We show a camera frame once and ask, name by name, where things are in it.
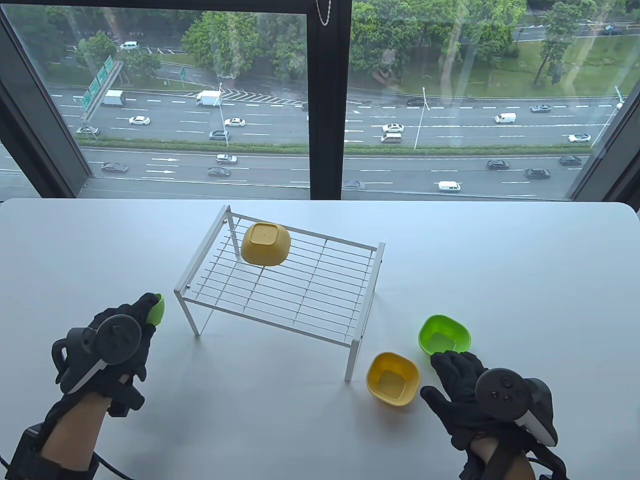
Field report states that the person's right hand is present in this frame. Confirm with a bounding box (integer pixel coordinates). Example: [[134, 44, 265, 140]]
[[420, 350, 557, 451]]

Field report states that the person's left hand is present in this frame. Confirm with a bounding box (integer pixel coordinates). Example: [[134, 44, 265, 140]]
[[52, 292, 163, 418]]

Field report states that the green small dish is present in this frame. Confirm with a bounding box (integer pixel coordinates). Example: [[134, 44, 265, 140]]
[[418, 314, 472, 357], [146, 294, 166, 327]]

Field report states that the yellow small dish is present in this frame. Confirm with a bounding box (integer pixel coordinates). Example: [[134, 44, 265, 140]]
[[366, 352, 420, 407], [240, 222, 292, 268]]

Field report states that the white wire kitchen shelf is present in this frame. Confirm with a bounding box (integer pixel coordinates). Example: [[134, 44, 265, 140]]
[[173, 204, 386, 383]]

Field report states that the person's left forearm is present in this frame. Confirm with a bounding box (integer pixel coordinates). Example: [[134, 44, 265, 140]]
[[39, 390, 112, 473]]

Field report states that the person's right forearm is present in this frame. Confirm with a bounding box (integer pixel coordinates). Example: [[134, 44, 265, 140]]
[[470, 436, 535, 480]]

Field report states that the black and white tracking controller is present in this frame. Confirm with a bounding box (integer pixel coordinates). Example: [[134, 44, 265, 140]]
[[51, 314, 143, 397], [474, 368, 559, 448]]

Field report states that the black window frame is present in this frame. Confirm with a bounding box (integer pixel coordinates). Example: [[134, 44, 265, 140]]
[[0, 0, 640, 202]]

